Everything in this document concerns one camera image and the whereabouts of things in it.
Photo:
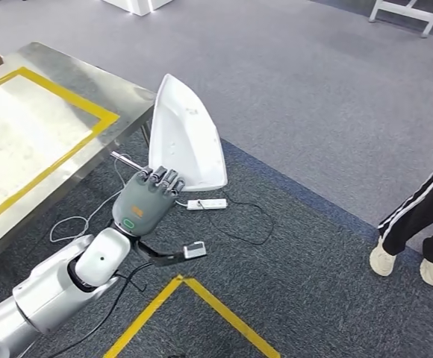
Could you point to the yellow floor tape outline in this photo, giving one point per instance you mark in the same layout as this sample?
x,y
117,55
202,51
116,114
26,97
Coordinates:
x,y
231,316

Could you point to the yellow workbench marking tape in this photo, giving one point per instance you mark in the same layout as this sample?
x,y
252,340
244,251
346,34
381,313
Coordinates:
x,y
100,116

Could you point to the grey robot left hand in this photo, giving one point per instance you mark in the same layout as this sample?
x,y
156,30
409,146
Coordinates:
x,y
144,207

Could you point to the person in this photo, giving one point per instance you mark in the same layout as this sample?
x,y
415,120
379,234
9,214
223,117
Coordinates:
x,y
418,207

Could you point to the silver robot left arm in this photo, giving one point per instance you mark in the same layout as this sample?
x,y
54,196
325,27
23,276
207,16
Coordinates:
x,y
52,291

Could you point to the white triangular shell part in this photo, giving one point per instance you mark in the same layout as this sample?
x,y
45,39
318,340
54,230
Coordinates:
x,y
187,138

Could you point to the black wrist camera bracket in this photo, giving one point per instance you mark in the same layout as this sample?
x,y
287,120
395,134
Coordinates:
x,y
160,258

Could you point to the white metal frame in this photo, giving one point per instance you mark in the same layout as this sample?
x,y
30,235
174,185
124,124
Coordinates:
x,y
406,10

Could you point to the white platform block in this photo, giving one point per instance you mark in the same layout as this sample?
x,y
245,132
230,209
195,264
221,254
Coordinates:
x,y
137,6

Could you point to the white power strip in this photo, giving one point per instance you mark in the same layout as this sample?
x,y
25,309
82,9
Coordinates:
x,y
207,204

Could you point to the stainless steel workbench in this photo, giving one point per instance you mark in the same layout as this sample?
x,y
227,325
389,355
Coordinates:
x,y
26,128

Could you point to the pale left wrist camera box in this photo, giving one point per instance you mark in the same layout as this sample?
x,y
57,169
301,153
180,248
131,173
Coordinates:
x,y
195,250

